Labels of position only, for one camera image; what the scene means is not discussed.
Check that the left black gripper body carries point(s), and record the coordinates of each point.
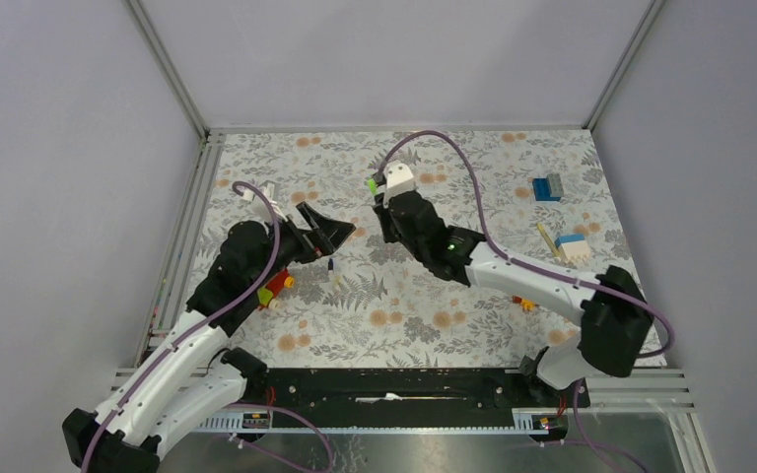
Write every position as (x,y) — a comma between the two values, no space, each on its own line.
(294,244)

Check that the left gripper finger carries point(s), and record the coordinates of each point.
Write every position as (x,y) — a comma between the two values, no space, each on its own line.
(328,241)
(317,221)

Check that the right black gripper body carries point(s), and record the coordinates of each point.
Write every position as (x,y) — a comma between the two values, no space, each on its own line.
(392,235)

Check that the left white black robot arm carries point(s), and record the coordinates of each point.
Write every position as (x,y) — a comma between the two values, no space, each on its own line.
(144,419)

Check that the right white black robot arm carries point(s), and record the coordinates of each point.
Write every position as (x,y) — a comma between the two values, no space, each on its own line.
(606,307)

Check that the red yellow green toy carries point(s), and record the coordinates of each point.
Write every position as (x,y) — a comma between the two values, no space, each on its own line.
(268,295)

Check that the floral patterned table mat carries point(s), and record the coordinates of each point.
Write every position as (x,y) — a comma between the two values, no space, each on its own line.
(389,311)

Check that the blue grey toy blocks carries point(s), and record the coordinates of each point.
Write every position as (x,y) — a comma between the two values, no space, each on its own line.
(548,188)

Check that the blue white eraser block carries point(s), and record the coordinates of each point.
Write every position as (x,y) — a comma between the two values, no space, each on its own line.
(572,248)

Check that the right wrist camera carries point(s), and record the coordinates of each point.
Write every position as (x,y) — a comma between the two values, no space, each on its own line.
(398,179)

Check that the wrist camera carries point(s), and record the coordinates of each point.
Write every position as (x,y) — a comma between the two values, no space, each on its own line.
(266,207)
(398,179)

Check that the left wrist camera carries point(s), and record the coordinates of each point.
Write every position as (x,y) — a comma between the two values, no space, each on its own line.
(266,207)

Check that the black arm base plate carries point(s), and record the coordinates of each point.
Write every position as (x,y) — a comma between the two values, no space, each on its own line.
(407,397)

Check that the white slotted cable duct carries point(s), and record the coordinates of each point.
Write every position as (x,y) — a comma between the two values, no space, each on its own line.
(258,423)

